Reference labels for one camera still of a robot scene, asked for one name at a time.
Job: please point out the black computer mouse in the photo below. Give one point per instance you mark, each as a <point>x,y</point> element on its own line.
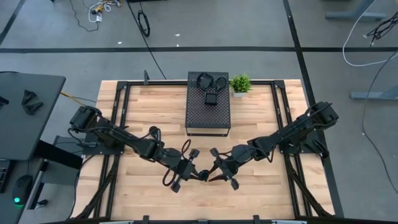
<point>22,188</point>

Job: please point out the black keyboard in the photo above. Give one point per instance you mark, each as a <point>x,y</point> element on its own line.
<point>3,175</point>

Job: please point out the black square mini plate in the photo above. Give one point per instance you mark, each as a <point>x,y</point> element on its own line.
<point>211,99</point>

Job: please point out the black side desk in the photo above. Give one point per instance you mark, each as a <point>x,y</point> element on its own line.
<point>31,137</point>

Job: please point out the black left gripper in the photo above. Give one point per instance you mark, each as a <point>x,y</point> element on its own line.
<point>183,169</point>

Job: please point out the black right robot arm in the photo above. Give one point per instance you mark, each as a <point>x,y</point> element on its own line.
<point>295,130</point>

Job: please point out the black aluminium table frame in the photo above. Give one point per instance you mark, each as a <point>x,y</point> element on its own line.
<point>155,83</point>

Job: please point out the grey table foot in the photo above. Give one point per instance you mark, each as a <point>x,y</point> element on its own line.
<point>373,95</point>

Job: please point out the black triangular part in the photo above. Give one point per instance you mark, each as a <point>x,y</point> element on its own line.
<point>28,97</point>
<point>3,102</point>
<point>32,108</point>

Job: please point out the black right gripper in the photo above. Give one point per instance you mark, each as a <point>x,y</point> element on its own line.
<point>233,157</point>

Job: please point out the black wavy mini plate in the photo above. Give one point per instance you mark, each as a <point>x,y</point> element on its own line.
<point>204,81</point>

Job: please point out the black desk leg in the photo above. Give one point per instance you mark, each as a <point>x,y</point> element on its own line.
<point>59,155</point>

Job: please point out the grey table leg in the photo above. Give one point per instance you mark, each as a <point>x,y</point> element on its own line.
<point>354,14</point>

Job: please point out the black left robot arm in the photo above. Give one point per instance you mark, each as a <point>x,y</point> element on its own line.
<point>124,137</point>

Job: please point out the green plant in white pot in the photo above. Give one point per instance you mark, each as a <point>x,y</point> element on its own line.
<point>241,84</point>

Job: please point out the black perforated metal shelf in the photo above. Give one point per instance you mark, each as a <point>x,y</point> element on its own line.
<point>202,121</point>

